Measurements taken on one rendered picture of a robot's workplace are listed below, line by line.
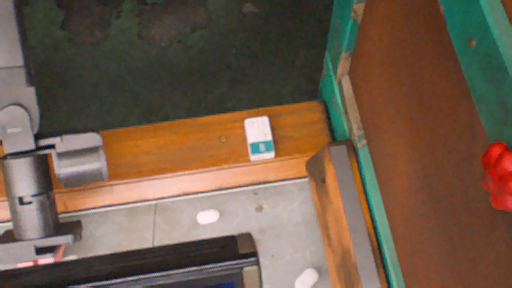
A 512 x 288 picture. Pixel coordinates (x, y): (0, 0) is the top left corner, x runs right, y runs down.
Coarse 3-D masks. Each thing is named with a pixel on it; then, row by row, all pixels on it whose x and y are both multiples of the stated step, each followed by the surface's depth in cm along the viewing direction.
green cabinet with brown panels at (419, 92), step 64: (384, 0) 64; (448, 0) 45; (384, 64) 67; (448, 64) 50; (384, 128) 71; (448, 128) 52; (384, 192) 74; (448, 192) 54; (384, 256) 74; (448, 256) 56
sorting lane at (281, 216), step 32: (224, 192) 91; (256, 192) 91; (288, 192) 91; (0, 224) 88; (96, 224) 89; (128, 224) 89; (160, 224) 89; (192, 224) 89; (224, 224) 89; (256, 224) 89; (288, 224) 89; (64, 256) 87; (288, 256) 87; (320, 256) 87
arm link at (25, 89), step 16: (0, 0) 71; (16, 0) 72; (0, 16) 72; (16, 16) 72; (0, 32) 72; (16, 32) 72; (0, 48) 72; (16, 48) 73; (0, 64) 72; (16, 64) 73; (32, 64) 77; (0, 80) 72; (16, 80) 73; (32, 80) 74; (0, 96) 73; (16, 96) 73; (32, 96) 74; (32, 112) 74; (32, 128) 74
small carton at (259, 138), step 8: (248, 120) 91; (256, 120) 91; (264, 120) 91; (248, 128) 90; (256, 128) 90; (264, 128) 90; (248, 136) 90; (256, 136) 90; (264, 136) 90; (248, 144) 90; (256, 144) 89; (264, 144) 89; (272, 144) 89; (256, 152) 89; (264, 152) 89; (272, 152) 89
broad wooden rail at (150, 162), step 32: (128, 128) 93; (160, 128) 93; (192, 128) 93; (224, 128) 93; (288, 128) 93; (320, 128) 93; (128, 160) 90; (160, 160) 90; (192, 160) 90; (224, 160) 90; (256, 160) 90; (288, 160) 91; (0, 192) 88; (64, 192) 88; (96, 192) 89; (128, 192) 89; (160, 192) 90; (192, 192) 90
